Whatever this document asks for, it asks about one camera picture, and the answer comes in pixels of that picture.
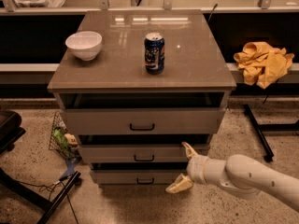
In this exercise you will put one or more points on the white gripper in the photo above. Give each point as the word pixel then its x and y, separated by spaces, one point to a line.
pixel 197 169

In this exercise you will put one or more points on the grey drawer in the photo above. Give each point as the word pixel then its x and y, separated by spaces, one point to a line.
pixel 139 147
pixel 137 173
pixel 167 120

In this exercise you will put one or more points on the wire basket with items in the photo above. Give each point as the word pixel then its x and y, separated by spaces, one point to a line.
pixel 61 140

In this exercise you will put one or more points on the white ceramic bowl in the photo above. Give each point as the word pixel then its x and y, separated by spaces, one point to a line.
pixel 84 45

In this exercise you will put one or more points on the blue soda can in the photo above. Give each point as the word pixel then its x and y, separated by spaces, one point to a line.
pixel 154 52

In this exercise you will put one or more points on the yellow cloth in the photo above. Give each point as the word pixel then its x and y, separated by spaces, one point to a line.
pixel 263 64

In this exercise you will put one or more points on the grey drawer cabinet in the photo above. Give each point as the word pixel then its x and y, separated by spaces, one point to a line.
pixel 195 73

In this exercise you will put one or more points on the black stand leg right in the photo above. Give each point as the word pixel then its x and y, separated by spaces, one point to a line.
pixel 261 128

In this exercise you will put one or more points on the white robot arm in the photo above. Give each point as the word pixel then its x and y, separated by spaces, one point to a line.
pixel 239 175

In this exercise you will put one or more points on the black office chair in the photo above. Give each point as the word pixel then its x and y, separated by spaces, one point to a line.
pixel 10 129

